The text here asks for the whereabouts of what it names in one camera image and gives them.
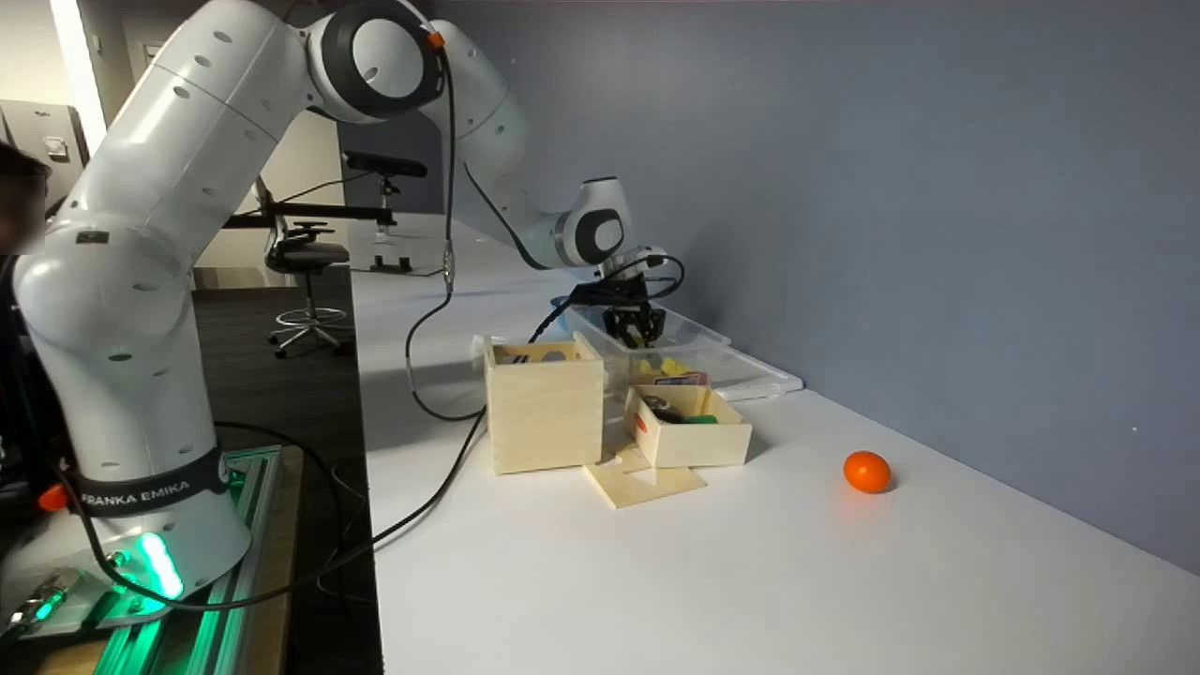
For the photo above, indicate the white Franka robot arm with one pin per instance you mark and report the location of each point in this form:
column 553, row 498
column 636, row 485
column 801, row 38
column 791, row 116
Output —
column 138, row 311

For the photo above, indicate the wooden shape sorter cube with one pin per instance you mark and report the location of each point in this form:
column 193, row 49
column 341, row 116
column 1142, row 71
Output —
column 544, row 413

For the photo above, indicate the small wooden box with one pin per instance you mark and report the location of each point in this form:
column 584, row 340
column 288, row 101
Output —
column 701, row 445

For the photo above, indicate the clear plastic container lid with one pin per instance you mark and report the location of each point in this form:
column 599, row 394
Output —
column 757, row 376

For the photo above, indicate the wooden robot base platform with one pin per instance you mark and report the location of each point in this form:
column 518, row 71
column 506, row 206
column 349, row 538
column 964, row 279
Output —
column 256, row 576

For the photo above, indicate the black camera stand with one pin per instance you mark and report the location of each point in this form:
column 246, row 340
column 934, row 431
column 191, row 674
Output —
column 319, row 215

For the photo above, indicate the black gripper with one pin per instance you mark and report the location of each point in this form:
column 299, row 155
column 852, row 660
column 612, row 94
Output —
column 632, row 303

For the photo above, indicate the person with dark hair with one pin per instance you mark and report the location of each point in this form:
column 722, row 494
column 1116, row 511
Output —
column 19, row 188

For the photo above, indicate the clear plastic container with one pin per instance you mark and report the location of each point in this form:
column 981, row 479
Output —
column 697, row 341

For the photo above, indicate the black office chair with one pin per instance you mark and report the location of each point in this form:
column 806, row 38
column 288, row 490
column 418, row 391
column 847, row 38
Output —
column 304, row 264

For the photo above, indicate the small orange ball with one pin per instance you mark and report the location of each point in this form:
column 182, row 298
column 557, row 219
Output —
column 868, row 470

